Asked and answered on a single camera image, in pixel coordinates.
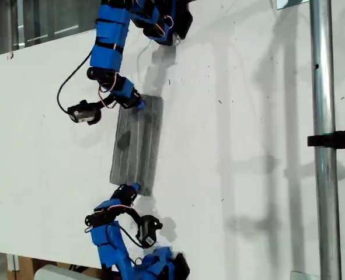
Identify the grey striped towel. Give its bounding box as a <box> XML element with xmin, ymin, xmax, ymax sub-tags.
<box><xmin>109</xmin><ymin>94</ymin><xmax>165</xmax><ymax>197</ymax></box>

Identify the wooden table leg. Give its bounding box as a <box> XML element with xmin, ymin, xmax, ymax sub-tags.
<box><xmin>6</xmin><ymin>254</ymin><xmax>36</xmax><ymax>280</ymax></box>

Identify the black clamp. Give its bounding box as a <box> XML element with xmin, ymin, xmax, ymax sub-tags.
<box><xmin>306</xmin><ymin>124</ymin><xmax>345</xmax><ymax>155</ymax></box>

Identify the black camera stalk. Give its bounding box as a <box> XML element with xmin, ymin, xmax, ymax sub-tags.
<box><xmin>95</xmin><ymin>95</ymin><xmax>115</xmax><ymax>109</ymax></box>
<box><xmin>127</xmin><ymin>208</ymin><xmax>144</xmax><ymax>226</ymax></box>

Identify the black camera box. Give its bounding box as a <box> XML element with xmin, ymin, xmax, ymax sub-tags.
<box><xmin>135</xmin><ymin>215</ymin><xmax>163</xmax><ymax>249</ymax></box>
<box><xmin>67</xmin><ymin>99</ymin><xmax>102</xmax><ymax>127</ymax></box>

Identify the black camera cable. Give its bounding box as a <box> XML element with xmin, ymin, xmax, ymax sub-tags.
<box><xmin>119</xmin><ymin>225</ymin><xmax>146</xmax><ymax>264</ymax></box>
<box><xmin>56</xmin><ymin>51</ymin><xmax>93</xmax><ymax>115</ymax></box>

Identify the thin white cable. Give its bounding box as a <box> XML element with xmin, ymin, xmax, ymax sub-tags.
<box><xmin>136</xmin><ymin>39</ymin><xmax>153</xmax><ymax>77</ymax></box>

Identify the steel post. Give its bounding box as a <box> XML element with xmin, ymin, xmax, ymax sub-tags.
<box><xmin>309</xmin><ymin>0</ymin><xmax>343</xmax><ymax>280</ymax></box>

